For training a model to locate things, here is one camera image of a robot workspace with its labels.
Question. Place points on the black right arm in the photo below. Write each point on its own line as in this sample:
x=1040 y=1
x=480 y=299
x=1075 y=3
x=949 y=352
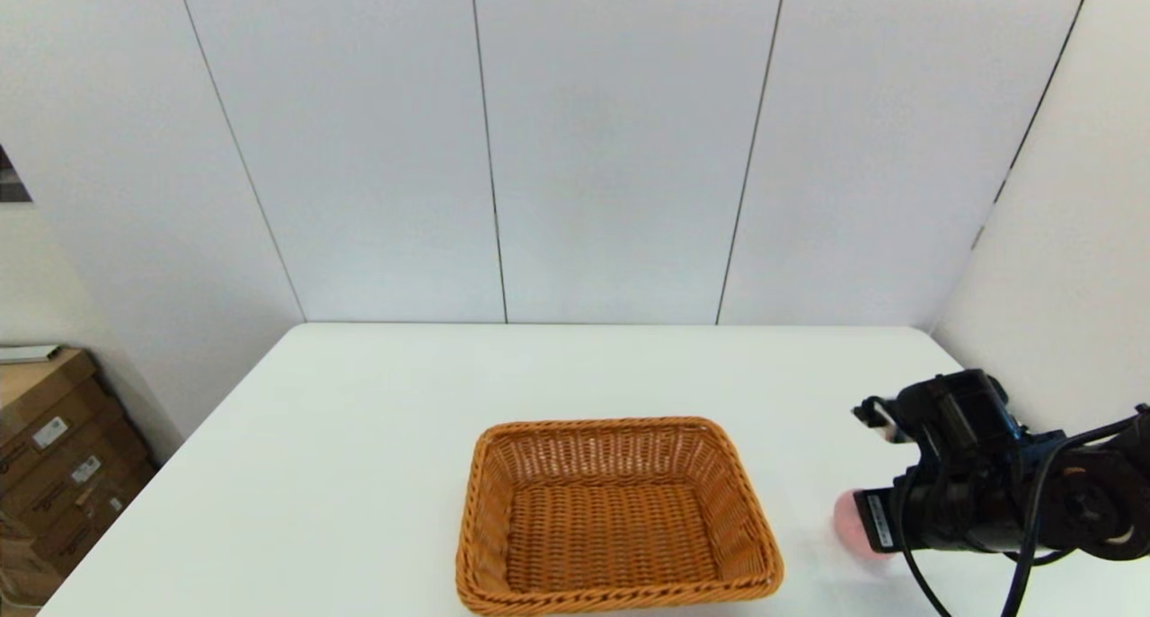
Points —
x=1092 y=505

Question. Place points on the pink toy peach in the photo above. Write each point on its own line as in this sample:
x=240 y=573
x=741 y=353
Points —
x=846 y=523

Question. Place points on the brown cardboard box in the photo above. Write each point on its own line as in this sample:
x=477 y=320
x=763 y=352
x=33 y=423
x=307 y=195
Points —
x=81 y=532
x=22 y=586
x=63 y=487
x=36 y=392

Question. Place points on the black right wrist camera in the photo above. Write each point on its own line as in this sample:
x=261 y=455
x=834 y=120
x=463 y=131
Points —
x=952 y=419

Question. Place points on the white flat board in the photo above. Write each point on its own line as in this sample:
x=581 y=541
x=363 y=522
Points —
x=27 y=355

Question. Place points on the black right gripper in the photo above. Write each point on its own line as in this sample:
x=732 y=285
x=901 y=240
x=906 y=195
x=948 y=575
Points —
x=952 y=518

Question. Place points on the orange woven wicker basket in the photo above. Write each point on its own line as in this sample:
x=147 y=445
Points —
x=611 y=527

